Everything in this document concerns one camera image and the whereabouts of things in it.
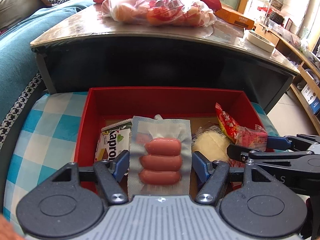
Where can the blue white checkered cloth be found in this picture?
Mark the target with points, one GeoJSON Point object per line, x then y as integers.
{"type": "Point", "coordinates": [45, 143]}

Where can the white Kapron wafer packet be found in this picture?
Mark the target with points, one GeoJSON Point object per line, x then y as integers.
{"type": "Point", "coordinates": [113, 140]}

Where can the vacuum packed sausages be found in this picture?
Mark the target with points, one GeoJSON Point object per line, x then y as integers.
{"type": "Point", "coordinates": [160, 157]}

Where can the wooden tv cabinet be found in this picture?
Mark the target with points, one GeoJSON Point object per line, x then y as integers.
{"type": "Point", "coordinates": [293, 54]}

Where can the plastic bag of snacks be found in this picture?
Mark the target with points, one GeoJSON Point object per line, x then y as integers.
{"type": "Point", "coordinates": [188, 13]}

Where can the orange cardboard box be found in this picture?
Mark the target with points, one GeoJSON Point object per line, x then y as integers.
{"type": "Point", "coordinates": [233, 17]}

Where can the red cola gummy packet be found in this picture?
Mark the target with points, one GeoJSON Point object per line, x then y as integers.
{"type": "Point", "coordinates": [227, 124]}

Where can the dark coffee table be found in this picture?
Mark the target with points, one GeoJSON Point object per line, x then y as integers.
{"type": "Point", "coordinates": [89, 49]}

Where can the clear round cake packet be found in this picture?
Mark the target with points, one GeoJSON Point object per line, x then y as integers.
{"type": "Point", "coordinates": [211, 142]}

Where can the red cardboard tray box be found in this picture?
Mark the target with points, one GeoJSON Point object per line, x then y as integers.
{"type": "Point", "coordinates": [105, 106]}

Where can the teal sofa blanket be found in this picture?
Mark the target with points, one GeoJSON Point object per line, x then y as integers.
{"type": "Point", "coordinates": [18, 62]}

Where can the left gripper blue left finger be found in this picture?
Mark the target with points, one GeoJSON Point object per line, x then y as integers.
{"type": "Point", "coordinates": [120, 165]}

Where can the white tape roll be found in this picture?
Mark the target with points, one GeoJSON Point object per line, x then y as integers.
{"type": "Point", "coordinates": [260, 41]}

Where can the red clear pastry packet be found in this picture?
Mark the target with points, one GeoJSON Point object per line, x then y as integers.
{"type": "Point", "coordinates": [252, 138]}

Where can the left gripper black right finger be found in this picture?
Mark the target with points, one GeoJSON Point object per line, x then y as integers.
{"type": "Point", "coordinates": [202, 166]}

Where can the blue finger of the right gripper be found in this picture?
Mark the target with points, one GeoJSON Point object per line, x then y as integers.
{"type": "Point", "coordinates": [278, 143]}
{"type": "Point", "coordinates": [241, 153]}

